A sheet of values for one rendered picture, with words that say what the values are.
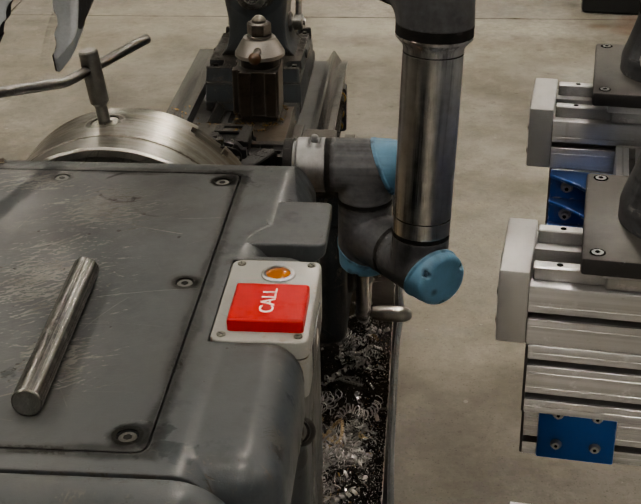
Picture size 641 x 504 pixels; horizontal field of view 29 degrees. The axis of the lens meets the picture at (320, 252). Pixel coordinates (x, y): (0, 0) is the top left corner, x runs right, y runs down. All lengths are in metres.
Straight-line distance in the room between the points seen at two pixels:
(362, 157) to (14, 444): 0.91
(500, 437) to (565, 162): 1.29
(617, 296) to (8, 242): 0.64
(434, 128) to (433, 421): 1.60
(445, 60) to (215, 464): 0.80
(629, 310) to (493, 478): 1.56
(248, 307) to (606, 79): 0.94
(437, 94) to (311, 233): 0.45
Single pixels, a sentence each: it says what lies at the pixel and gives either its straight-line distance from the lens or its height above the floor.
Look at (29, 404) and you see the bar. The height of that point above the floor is 1.27.
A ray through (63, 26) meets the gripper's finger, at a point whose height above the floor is 1.39.
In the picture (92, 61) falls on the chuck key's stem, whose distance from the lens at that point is 1.43.
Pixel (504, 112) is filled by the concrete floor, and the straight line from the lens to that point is 4.94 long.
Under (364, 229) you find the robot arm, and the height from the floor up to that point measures 1.00.
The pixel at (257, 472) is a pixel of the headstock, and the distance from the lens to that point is 0.85.
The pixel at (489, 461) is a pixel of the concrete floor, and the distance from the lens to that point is 2.95.
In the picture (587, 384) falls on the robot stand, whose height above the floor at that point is 0.98.
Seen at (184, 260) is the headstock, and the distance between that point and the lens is 1.09.
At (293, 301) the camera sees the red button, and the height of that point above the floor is 1.27.
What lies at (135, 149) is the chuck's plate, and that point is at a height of 1.23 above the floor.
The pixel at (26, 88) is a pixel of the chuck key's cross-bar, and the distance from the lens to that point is 1.36.
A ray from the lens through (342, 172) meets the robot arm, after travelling 1.68.
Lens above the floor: 1.76
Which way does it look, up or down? 27 degrees down
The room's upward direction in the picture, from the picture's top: 1 degrees counter-clockwise
